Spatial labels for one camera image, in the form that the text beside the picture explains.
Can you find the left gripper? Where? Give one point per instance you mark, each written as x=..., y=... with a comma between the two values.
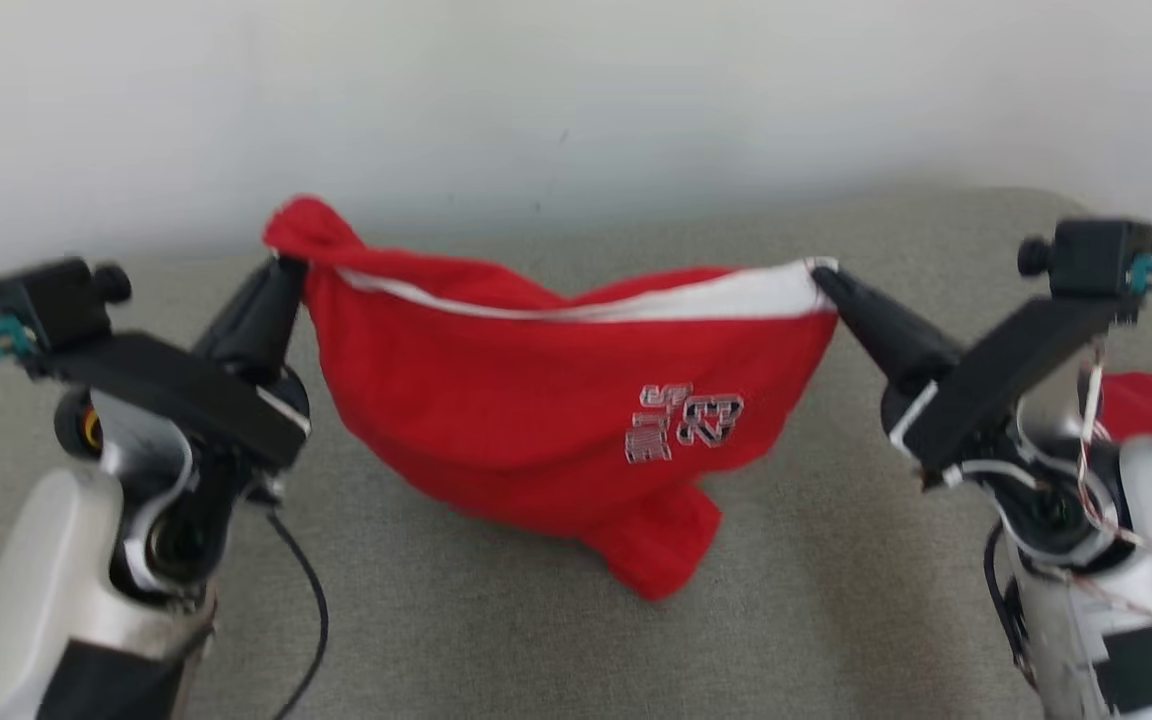
x=186, y=385

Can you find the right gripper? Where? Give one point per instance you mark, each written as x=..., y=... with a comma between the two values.
x=996, y=390

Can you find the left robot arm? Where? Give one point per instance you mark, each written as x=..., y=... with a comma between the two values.
x=46, y=580

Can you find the grey fabric sofa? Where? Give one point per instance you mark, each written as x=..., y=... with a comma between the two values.
x=536, y=650

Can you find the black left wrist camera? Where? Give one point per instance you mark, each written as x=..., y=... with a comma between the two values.
x=51, y=300

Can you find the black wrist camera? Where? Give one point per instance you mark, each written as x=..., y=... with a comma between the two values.
x=51, y=300
x=1096, y=255

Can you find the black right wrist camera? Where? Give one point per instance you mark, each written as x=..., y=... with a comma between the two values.
x=1096, y=255

